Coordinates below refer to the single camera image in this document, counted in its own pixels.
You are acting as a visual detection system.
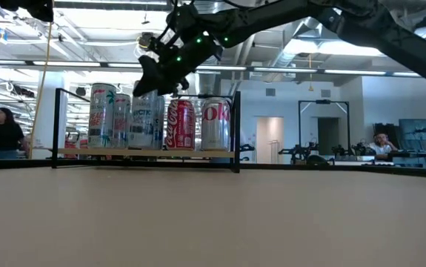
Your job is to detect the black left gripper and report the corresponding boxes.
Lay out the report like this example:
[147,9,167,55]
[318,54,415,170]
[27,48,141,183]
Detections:
[0,0,55,22]

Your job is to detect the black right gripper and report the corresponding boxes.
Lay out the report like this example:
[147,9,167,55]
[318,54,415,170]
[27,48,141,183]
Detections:
[132,33,224,98]

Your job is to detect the red Coca-Cola can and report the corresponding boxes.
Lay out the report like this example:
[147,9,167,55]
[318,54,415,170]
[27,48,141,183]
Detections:
[164,99,196,151]

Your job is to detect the silver red-print tall can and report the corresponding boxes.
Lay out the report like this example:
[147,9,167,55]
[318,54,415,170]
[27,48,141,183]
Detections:
[87,83,118,150]

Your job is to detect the black-framed wooden shelf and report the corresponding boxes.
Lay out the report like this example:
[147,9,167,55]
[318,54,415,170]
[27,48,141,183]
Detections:
[51,88,242,174]

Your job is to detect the long ceiling light strip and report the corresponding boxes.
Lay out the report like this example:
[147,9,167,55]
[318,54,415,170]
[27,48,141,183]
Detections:
[0,59,143,70]
[197,65,421,79]

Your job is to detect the silver Diet Coke can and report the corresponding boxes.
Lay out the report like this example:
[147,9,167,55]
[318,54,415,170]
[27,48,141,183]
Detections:
[200,96,233,151]

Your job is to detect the seated person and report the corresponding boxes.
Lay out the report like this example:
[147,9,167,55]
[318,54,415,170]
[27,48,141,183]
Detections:
[368,132,399,161]

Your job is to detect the dark background monitor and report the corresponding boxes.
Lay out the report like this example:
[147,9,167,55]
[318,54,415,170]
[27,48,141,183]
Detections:
[399,118,426,153]

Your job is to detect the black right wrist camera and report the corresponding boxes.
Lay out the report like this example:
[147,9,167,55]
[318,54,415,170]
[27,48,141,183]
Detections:
[146,35,173,53]

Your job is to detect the black ceiling dome camera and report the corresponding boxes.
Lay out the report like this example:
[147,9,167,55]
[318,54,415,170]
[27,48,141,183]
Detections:
[137,31,154,51]

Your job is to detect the yellow hanging cable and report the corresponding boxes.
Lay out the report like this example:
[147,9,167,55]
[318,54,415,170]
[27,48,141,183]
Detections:
[28,20,54,159]

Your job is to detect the silver ceiling duct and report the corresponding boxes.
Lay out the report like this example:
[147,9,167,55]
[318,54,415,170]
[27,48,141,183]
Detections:
[262,14,332,83]

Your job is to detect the black table edge rail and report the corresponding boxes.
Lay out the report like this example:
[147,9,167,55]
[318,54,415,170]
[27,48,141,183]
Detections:
[0,158,426,179]

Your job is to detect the black metal frame stand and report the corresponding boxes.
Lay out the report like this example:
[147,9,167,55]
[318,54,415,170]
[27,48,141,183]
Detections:
[298,99,350,159]

